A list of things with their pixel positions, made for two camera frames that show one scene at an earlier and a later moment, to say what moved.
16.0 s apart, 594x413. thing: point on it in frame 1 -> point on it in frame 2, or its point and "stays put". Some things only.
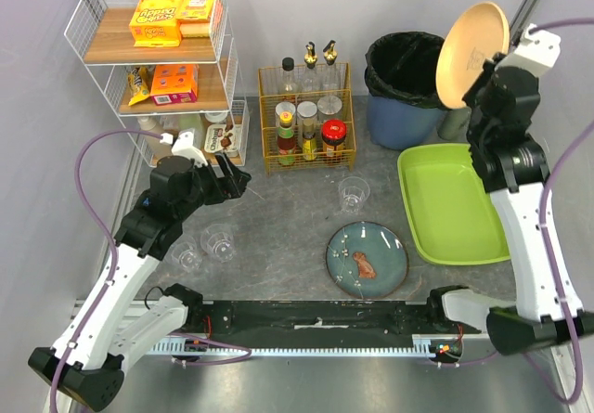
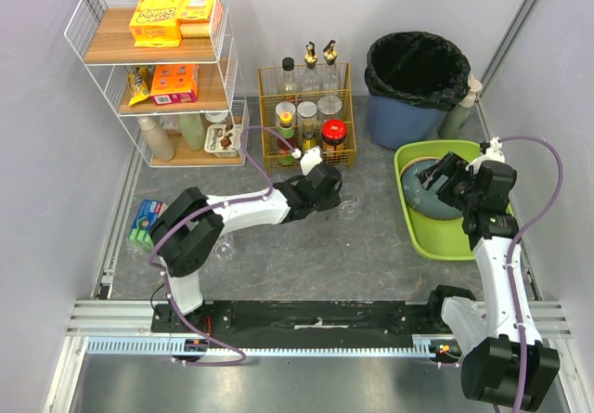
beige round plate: [475, 33] -> [415, 161]
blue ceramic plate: [384, 252] -> [421, 200]
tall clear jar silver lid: [329, 108] stays put
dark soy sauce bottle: [289, 87] stays put
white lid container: [215, 117] stays put
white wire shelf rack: [161, 47] stays put
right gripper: [484, 75] -> [447, 172]
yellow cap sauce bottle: [286, 143] stays put
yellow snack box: [154, 23] stays put
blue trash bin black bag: [404, 105] stays put
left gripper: [223, 183] -> [329, 187]
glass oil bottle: [311, 81] stays put
